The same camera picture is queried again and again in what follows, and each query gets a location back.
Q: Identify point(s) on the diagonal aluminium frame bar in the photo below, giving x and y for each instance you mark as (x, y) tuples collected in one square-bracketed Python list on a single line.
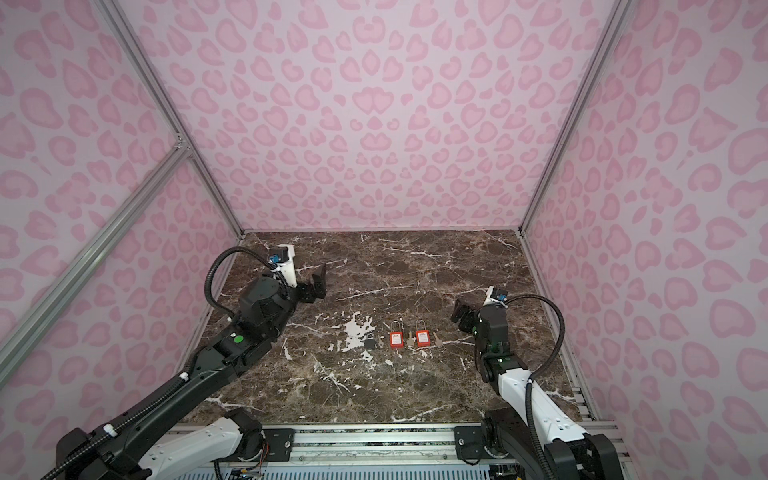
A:
[(39, 319)]

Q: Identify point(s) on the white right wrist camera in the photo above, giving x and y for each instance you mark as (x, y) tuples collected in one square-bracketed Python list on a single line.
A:
[(495, 296)]

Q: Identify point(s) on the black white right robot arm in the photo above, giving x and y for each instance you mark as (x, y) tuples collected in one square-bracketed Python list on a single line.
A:
[(532, 429)]

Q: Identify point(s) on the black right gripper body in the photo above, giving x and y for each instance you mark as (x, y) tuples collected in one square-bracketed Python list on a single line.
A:
[(469, 322)]

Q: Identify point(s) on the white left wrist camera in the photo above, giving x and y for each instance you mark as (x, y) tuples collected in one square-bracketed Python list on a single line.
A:
[(282, 258)]

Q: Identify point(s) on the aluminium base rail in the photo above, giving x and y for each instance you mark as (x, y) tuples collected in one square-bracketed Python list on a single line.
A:
[(379, 451)]

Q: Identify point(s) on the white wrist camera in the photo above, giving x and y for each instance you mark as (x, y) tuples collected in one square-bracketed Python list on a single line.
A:
[(282, 258), (495, 296)]

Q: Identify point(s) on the left corner aluminium post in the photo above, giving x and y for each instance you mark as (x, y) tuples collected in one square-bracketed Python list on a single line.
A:
[(117, 21)]

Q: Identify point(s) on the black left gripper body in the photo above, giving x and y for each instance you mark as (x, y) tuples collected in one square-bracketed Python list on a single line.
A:
[(304, 293)]

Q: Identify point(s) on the right corner aluminium post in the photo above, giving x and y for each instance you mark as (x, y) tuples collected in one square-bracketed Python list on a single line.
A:
[(620, 15)]

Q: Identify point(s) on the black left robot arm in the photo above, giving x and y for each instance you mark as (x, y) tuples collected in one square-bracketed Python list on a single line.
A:
[(131, 445)]

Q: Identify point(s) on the corner aluminium post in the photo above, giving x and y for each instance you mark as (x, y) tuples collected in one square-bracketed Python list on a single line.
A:
[(620, 15), (117, 21)]

